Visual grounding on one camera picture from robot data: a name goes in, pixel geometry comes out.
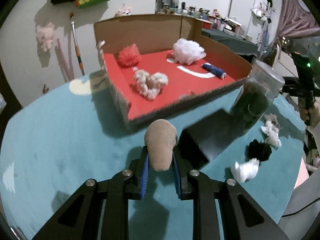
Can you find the blue cloth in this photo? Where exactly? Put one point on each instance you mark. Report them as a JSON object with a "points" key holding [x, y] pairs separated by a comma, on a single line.
{"points": [[214, 70]]}

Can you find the pink plush toy on wall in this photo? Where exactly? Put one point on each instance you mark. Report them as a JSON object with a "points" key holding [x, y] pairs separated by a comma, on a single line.
{"points": [[45, 36]]}

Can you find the mop handle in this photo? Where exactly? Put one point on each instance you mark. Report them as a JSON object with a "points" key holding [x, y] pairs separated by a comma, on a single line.
{"points": [[77, 50]]}

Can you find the white bath pouf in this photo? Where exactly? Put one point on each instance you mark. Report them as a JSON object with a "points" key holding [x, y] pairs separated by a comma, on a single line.
{"points": [[187, 51]]}

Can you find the pink plush behind box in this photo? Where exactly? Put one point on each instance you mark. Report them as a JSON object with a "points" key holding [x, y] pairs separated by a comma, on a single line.
{"points": [[123, 11]]}

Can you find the white wardrobe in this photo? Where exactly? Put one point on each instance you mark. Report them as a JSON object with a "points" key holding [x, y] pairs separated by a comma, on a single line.
{"points": [[251, 14]]}

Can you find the tan round powder puff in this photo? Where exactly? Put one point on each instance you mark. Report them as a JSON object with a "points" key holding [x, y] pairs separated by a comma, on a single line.
{"points": [[160, 139]]}

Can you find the red basin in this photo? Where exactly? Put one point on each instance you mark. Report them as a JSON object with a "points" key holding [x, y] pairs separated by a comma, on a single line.
{"points": [[207, 24]]}

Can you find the white towel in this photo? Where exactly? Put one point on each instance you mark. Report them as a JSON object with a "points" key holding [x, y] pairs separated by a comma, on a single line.
{"points": [[245, 171]]}

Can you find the purple curtain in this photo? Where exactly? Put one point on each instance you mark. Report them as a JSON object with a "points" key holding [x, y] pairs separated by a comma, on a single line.
{"points": [[295, 22]]}

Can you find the cardboard box red lining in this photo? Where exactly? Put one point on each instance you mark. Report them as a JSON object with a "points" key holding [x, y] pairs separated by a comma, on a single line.
{"points": [[155, 36]]}

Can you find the cream crochet scrunchie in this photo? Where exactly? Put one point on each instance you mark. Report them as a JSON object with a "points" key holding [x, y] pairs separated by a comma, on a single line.
{"points": [[149, 86]]}

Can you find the white fluffy bunny scrunchie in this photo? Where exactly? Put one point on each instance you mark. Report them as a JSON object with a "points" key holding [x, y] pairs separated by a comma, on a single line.
{"points": [[271, 130]]}

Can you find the large glass jar dark contents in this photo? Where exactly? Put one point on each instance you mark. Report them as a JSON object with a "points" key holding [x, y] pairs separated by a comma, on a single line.
{"points": [[258, 92]]}

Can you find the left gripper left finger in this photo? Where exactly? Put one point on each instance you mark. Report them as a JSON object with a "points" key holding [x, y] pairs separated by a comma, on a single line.
{"points": [[99, 209]]}

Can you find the person right hand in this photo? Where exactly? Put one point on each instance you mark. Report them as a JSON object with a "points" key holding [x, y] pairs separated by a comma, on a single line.
{"points": [[311, 114]]}

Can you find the coral red bath pouf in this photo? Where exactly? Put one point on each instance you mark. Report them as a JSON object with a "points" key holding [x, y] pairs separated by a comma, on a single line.
{"points": [[129, 56]]}

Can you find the black fuzzy pompom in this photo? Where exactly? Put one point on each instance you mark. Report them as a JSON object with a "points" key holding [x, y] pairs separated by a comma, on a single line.
{"points": [[259, 150]]}

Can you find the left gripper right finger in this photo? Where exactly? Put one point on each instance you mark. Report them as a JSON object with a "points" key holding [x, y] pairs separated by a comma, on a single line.
{"points": [[221, 210]]}

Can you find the floral beauty cream tin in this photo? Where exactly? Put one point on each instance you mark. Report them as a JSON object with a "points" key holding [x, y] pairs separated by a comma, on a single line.
{"points": [[201, 142]]}

